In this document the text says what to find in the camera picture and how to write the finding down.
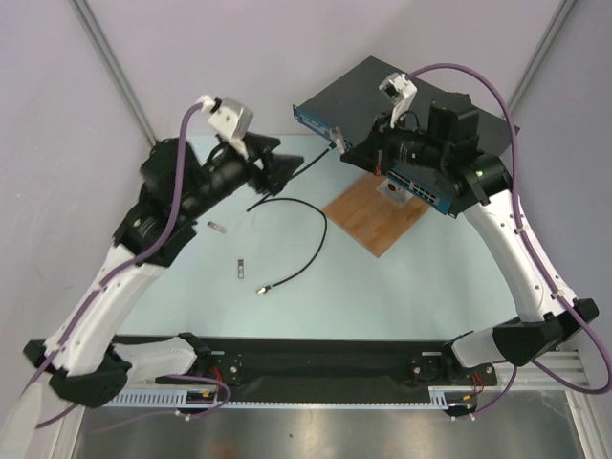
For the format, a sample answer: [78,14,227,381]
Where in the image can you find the white slotted cable duct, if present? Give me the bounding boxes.
[106,385,476,410]

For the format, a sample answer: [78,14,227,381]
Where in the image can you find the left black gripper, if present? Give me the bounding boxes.
[180,131,303,222]

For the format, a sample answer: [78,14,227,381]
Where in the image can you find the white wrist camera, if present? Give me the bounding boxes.
[379,73,417,128]
[196,95,253,159]

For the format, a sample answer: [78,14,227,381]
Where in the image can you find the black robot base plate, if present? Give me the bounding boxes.
[98,336,498,403]

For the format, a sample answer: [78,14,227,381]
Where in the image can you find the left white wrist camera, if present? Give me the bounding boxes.
[196,95,253,159]

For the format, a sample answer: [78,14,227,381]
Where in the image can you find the metal switch stand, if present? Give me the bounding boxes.
[377,180,412,207]

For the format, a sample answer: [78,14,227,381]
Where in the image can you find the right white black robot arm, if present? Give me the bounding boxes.
[332,93,599,384]

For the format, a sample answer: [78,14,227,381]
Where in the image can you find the aluminium frame post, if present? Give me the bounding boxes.
[68,0,158,148]
[496,1,580,117]

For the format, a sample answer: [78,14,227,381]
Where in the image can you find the left aluminium frame post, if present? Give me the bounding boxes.
[68,0,158,148]

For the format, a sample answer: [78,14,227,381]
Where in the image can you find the brown wooden board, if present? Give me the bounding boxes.
[323,174,430,258]

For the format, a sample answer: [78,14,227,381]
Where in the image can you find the right aluminium frame post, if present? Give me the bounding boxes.
[496,1,580,117]

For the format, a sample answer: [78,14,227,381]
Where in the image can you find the black cable with plug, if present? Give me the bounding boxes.
[246,142,341,298]

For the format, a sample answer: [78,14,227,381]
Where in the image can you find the aluminium frame rail front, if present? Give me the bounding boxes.
[66,348,589,389]

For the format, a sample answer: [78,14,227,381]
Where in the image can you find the silver transceiver module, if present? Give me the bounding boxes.
[237,259,245,279]
[331,127,347,155]
[207,221,227,233]

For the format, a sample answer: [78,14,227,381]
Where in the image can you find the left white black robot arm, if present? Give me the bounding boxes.
[23,133,304,408]

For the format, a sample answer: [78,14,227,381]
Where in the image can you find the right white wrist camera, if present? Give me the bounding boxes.
[379,73,417,128]

